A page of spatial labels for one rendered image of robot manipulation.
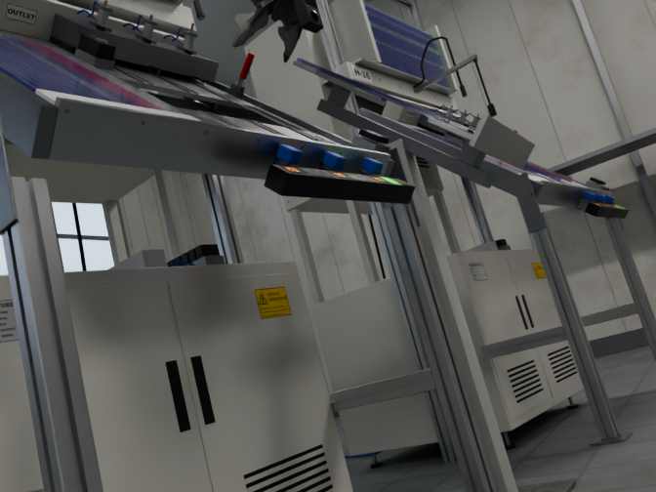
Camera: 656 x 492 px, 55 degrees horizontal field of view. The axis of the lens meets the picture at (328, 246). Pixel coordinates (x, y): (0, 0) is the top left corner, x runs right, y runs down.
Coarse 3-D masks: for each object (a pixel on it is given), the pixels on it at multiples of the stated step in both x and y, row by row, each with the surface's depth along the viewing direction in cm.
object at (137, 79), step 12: (12, 36) 122; (24, 36) 128; (108, 72) 118; (120, 72) 124; (132, 72) 129; (144, 72) 136; (132, 84) 119; (144, 84) 121; (156, 84) 125; (168, 84) 130; (180, 84) 137; (192, 84) 144; (156, 96) 139; (192, 96) 130; (204, 96) 132; (216, 96) 138; (192, 108) 138; (204, 108) 144; (216, 108) 147
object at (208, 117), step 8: (192, 112) 106; (200, 112) 109; (208, 112) 111; (208, 120) 104; (216, 120) 106; (224, 120) 108; (232, 120) 112; (240, 120) 116; (248, 120) 118; (248, 128) 110; (256, 128) 113; (264, 128) 115; (272, 128) 120; (280, 128) 123; (288, 128) 126; (288, 136) 117; (296, 136) 120; (304, 136) 123
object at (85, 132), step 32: (64, 128) 73; (96, 128) 75; (128, 128) 78; (160, 128) 82; (192, 128) 85; (224, 128) 89; (64, 160) 74; (96, 160) 77; (128, 160) 80; (160, 160) 84; (192, 160) 88; (224, 160) 92; (256, 160) 96; (320, 160) 107; (352, 160) 114; (384, 160) 121
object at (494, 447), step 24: (408, 168) 143; (432, 216) 145; (432, 240) 140; (432, 264) 139; (456, 312) 137; (456, 336) 135; (480, 384) 135; (480, 408) 132; (480, 432) 132; (504, 456) 133; (504, 480) 129
